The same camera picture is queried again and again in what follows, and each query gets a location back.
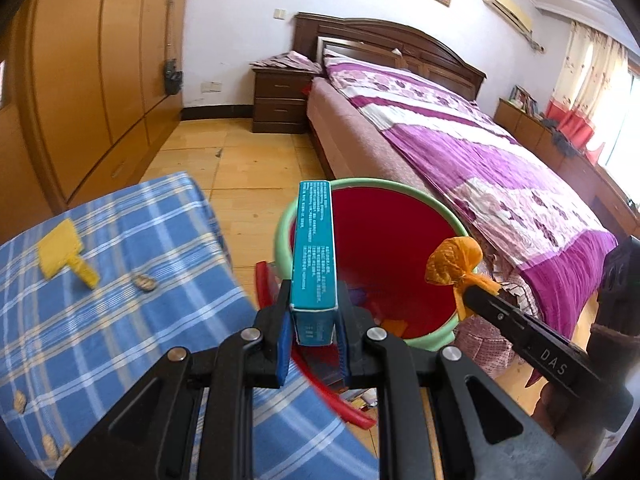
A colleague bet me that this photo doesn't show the wall air conditioner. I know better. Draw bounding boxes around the wall air conditioner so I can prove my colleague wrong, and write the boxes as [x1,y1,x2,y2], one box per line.
[482,0,535,34]

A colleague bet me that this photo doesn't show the teal and white carton box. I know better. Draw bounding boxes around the teal and white carton box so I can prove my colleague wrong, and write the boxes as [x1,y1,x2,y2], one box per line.
[289,179,340,347]

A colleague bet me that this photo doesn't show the wooden bed headboard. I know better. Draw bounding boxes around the wooden bed headboard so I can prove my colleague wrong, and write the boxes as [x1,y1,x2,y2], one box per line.
[292,12,487,107]

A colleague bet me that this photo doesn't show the dark cloth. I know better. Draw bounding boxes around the dark cloth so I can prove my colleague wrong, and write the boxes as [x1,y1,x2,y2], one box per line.
[542,117,584,159]

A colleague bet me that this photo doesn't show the long wooden sideboard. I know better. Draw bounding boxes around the long wooden sideboard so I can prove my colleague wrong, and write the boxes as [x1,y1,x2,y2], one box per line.
[494,97,640,242]

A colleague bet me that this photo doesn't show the orange plastic bag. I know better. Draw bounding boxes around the orange plastic bag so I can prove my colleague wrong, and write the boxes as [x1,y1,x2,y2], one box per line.
[424,236,501,320]

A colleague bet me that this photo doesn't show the floral curtain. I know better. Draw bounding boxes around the floral curtain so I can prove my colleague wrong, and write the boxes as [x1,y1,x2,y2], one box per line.
[547,22,629,162]

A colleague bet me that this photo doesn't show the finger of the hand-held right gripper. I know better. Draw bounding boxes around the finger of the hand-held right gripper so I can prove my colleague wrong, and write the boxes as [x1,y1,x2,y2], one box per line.
[461,283,610,395]

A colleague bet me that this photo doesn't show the folded patterned cloth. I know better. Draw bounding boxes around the folded patterned cloth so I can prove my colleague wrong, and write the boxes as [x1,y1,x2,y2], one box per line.
[248,51,324,76]

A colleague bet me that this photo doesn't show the bed with purple bedding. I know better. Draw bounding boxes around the bed with purple bedding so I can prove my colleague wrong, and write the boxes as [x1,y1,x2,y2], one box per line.
[322,54,619,327]

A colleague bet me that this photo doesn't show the dark wooden nightstand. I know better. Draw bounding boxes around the dark wooden nightstand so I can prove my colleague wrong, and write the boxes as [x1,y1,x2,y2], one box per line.
[250,65,321,135]

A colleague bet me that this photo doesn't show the red bin with green rim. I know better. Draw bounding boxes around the red bin with green rim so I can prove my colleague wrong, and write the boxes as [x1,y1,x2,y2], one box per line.
[274,177,472,349]

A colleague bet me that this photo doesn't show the colourful books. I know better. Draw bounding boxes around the colourful books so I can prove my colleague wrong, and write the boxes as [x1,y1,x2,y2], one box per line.
[509,84,541,116]

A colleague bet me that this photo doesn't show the wooden wardrobe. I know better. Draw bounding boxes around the wooden wardrobe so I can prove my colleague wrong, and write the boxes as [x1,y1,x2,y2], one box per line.
[0,0,194,233]

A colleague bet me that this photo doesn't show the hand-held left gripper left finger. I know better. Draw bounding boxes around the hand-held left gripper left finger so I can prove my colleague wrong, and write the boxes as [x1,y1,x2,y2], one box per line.
[54,279,293,480]

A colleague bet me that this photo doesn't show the black hanging bag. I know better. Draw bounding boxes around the black hanging bag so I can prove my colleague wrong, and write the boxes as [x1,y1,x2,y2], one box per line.
[162,0,182,96]

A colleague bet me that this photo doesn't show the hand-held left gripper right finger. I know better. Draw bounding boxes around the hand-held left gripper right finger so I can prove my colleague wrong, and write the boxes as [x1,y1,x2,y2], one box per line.
[335,281,583,480]

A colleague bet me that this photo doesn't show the person's right forearm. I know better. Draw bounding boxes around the person's right forearm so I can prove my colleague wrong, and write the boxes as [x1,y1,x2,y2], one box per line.
[545,324,640,480]

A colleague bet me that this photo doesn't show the yellow foam net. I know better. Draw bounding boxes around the yellow foam net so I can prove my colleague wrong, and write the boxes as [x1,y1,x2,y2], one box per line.
[38,219,100,290]

